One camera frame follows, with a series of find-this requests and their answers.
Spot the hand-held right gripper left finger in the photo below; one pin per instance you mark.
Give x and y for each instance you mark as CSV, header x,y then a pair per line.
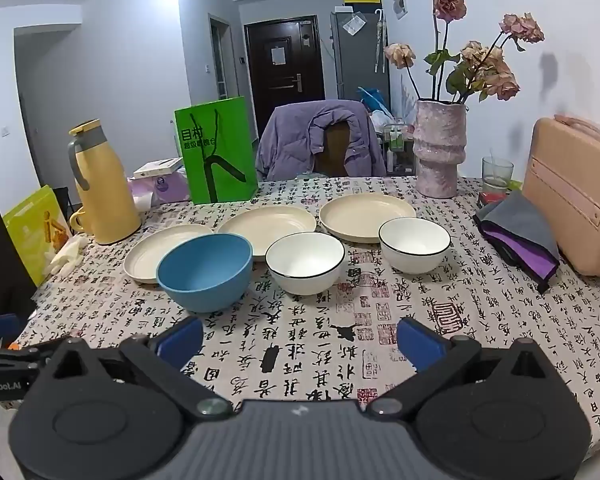
x,y
180,342

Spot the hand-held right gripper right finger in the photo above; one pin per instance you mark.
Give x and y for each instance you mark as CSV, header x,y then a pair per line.
x,y
420,342

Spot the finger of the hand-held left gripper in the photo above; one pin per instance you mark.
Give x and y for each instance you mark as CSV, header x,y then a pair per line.
x,y
25,354
0,327

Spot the blue bowl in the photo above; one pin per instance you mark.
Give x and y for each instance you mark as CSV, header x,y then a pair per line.
x,y
205,280

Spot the white black-rimmed bowl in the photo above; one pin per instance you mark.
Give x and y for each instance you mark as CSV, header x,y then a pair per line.
x,y
305,270
415,255

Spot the cream round plate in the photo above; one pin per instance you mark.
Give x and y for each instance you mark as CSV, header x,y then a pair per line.
x,y
147,255
265,222
360,215

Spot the calligraphy print tablecloth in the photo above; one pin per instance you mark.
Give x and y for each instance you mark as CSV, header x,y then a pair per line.
x,y
480,335

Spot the black flat panel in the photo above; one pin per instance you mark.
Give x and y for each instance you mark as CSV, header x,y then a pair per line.
x,y
0,260

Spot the white rubber glove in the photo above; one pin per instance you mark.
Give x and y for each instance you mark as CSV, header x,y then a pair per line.
x,y
67,257

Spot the yellow-green snack bag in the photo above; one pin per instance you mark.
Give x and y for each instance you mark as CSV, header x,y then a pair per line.
x,y
27,230

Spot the purple tissue pack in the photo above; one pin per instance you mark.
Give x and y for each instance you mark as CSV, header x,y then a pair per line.
x,y
167,190

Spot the grey and purple cloth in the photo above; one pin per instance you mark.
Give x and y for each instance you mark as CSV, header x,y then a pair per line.
x,y
520,225

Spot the red and black box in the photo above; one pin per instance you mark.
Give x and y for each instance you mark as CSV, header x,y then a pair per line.
x,y
491,198

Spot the yellow thermos jug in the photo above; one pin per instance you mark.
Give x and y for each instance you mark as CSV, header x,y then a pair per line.
x,y
105,185

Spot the white flat box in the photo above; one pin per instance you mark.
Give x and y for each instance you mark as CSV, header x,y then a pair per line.
x,y
155,167

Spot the clear drinking glass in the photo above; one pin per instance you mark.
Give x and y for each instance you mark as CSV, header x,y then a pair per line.
x,y
497,180

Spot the yellow-green packet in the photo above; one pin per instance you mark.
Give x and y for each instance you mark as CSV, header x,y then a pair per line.
x,y
514,184

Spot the metal trolley rack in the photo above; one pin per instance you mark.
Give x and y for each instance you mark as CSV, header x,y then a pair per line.
x,y
397,157

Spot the pink textured vase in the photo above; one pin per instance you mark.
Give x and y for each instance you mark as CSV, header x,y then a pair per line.
x,y
437,150

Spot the clear straw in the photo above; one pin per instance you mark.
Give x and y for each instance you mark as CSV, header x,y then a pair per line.
x,y
491,155

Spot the pink hard case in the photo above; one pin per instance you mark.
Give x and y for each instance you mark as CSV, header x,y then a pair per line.
x,y
570,200

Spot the brown wooden chair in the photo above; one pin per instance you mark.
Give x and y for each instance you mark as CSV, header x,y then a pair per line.
x,y
335,152

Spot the green paper bag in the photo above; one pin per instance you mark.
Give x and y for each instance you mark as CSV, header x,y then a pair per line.
x,y
230,130

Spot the purple puffer jacket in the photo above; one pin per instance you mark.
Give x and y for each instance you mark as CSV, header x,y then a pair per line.
x,y
285,145

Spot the white plastic bag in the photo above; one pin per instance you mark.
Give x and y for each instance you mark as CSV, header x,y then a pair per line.
x,y
380,117

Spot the blue plastic bag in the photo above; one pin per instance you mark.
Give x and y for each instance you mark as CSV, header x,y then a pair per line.
x,y
372,97

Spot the dark brown entrance door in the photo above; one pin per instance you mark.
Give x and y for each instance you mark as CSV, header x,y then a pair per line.
x,y
260,85

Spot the dried pink rose bouquet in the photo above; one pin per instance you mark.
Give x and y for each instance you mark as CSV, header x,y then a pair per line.
x,y
502,72

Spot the grey interior doorway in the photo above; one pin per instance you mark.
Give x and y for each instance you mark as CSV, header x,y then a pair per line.
x,y
220,60

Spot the grey refrigerator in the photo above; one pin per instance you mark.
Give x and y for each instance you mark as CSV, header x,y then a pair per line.
x,y
360,60

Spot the white paper notice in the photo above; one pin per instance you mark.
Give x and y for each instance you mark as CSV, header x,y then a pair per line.
x,y
278,55

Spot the white folded umbrella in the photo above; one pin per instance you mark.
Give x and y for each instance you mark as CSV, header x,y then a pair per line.
x,y
380,40

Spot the clear plastic pouch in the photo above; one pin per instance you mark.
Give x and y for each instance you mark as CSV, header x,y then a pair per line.
x,y
354,24

